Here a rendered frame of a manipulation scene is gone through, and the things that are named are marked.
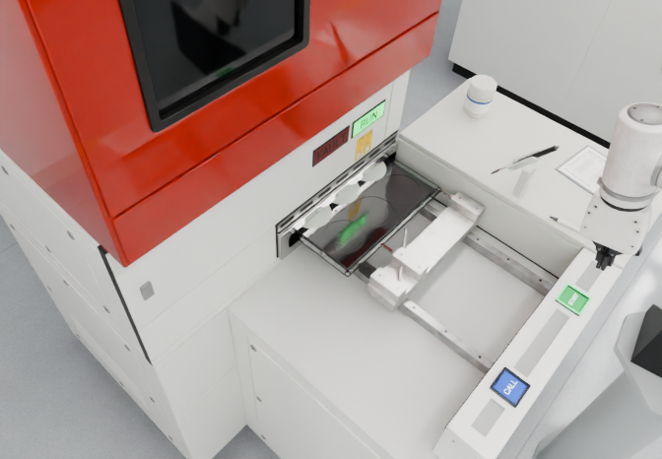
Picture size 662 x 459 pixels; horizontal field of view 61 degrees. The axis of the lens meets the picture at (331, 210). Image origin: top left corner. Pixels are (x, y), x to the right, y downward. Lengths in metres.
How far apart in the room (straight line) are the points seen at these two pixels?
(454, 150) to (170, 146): 0.86
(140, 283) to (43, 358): 1.33
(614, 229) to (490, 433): 0.42
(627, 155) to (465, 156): 0.59
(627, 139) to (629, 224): 0.17
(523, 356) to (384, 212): 0.47
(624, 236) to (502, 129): 0.61
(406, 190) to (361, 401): 0.54
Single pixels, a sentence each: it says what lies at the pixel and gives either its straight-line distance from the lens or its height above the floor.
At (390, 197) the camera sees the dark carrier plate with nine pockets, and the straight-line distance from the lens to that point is 1.44.
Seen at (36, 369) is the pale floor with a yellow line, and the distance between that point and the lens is 2.35.
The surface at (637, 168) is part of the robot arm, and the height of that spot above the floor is 1.36.
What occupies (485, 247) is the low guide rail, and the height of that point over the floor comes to 0.85.
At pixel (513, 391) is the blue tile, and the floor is 0.96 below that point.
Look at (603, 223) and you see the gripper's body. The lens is 1.10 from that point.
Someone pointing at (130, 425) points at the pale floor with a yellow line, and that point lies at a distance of 2.15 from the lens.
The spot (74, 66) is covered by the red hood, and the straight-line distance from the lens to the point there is 0.68.
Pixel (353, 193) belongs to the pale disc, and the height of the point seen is 0.90.
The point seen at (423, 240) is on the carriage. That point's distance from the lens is 1.39.
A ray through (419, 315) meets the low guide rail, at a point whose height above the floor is 0.85.
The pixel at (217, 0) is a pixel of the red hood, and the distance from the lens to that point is 0.78.
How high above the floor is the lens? 1.96
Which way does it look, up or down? 49 degrees down
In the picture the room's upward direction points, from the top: 4 degrees clockwise
